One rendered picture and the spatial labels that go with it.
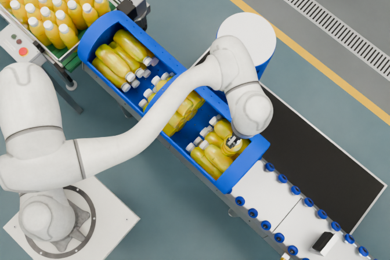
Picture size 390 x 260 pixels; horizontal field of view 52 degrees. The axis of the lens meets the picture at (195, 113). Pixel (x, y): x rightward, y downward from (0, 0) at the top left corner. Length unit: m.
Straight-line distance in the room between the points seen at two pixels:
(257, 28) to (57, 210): 1.18
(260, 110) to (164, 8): 2.21
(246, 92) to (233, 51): 0.12
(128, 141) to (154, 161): 1.79
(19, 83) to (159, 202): 1.87
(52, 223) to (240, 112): 0.79
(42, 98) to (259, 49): 1.16
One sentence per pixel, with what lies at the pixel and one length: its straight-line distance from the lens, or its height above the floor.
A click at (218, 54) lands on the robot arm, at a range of 1.11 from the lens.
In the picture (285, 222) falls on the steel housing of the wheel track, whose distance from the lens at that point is 1.87.
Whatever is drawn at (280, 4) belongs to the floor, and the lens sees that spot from 3.26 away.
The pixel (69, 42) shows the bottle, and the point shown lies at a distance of 1.97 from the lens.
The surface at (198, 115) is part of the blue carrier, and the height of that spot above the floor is 0.97.
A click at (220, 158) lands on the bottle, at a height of 1.14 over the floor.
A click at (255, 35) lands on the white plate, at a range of 1.93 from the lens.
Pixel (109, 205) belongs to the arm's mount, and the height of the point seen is 1.05.
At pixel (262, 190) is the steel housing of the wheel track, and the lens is 1.85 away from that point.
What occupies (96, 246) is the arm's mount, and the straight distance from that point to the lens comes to 1.72.
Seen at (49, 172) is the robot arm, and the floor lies 1.84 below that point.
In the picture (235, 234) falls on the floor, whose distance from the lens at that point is 2.76.
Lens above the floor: 2.74
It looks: 75 degrees down
